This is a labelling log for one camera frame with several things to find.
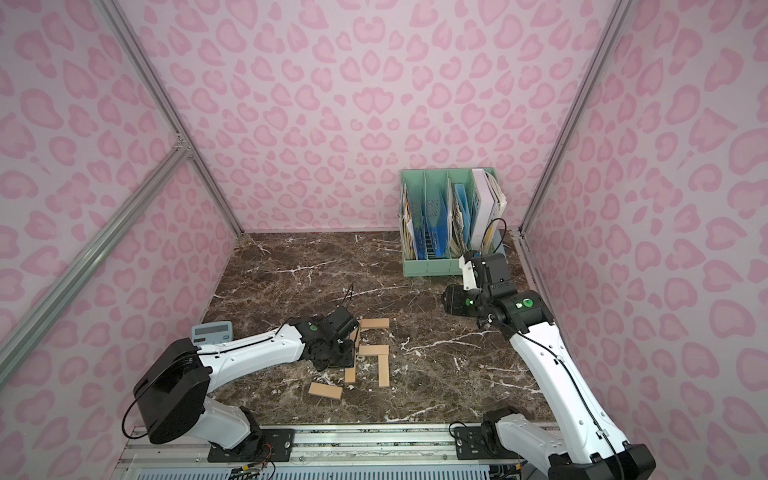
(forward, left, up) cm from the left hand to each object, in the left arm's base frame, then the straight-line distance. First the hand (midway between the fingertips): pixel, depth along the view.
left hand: (352, 357), depth 84 cm
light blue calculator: (+8, +44, -2) cm, 44 cm away
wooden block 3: (-4, +1, -2) cm, 5 cm away
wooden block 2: (+3, -6, -2) cm, 7 cm away
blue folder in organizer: (+51, -29, -2) cm, 59 cm away
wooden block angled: (-3, -9, -2) cm, 9 cm away
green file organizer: (+55, -28, +6) cm, 62 cm away
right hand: (+7, -25, +20) cm, 33 cm away
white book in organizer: (+40, -40, +21) cm, 60 cm away
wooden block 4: (-8, +7, -3) cm, 11 cm away
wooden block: (+13, -5, -3) cm, 14 cm away
